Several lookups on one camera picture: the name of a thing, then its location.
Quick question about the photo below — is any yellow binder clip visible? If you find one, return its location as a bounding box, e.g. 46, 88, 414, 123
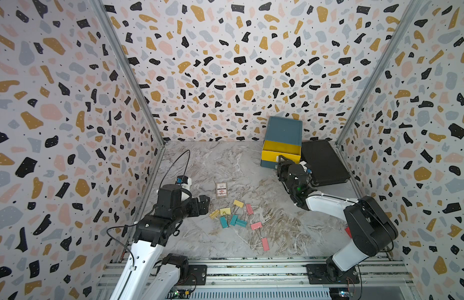
233, 200, 245, 208
209, 209, 220, 219
219, 207, 231, 216

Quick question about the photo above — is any teal binder clip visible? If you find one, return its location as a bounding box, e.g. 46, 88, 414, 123
230, 215, 238, 226
219, 216, 229, 229
236, 219, 247, 228

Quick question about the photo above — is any yellow drawer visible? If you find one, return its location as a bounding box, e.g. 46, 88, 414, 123
261, 140, 301, 163

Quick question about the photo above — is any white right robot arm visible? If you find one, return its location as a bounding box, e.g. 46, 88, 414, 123
277, 156, 398, 282

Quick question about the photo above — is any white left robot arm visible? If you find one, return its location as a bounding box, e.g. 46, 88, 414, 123
111, 183, 210, 300

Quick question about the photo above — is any teal drawer cabinet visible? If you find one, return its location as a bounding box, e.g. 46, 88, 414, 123
260, 116, 303, 169

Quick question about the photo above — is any pink binder clip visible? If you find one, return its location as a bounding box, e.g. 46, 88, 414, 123
251, 222, 263, 231
260, 237, 270, 251
245, 204, 259, 216

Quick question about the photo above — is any black flat case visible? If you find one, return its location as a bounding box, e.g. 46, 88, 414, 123
301, 140, 350, 187

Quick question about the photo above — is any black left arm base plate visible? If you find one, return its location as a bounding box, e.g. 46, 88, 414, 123
162, 253, 208, 286

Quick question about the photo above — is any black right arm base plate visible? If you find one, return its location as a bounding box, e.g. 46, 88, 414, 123
306, 264, 360, 285

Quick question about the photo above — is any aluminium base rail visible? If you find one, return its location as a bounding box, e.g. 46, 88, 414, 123
94, 256, 420, 300

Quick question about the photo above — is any aluminium corner post right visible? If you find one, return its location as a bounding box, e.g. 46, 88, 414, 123
335, 0, 424, 146

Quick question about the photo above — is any aluminium corner post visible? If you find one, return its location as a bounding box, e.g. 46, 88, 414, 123
335, 0, 424, 146
88, 0, 166, 147

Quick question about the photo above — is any aluminium corner post left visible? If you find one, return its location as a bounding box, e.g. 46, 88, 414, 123
88, 0, 166, 147

